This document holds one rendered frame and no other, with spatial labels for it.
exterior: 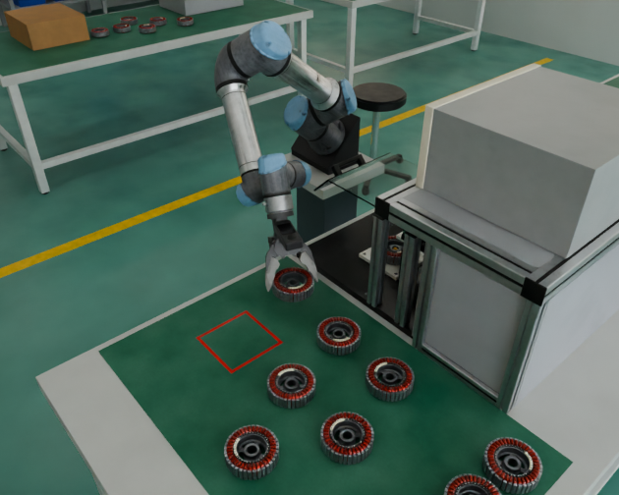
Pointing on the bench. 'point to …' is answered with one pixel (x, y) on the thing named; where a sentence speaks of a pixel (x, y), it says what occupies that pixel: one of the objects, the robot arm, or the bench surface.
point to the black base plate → (328, 249)
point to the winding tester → (535, 154)
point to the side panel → (475, 327)
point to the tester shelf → (495, 242)
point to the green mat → (449, 432)
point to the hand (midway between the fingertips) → (293, 287)
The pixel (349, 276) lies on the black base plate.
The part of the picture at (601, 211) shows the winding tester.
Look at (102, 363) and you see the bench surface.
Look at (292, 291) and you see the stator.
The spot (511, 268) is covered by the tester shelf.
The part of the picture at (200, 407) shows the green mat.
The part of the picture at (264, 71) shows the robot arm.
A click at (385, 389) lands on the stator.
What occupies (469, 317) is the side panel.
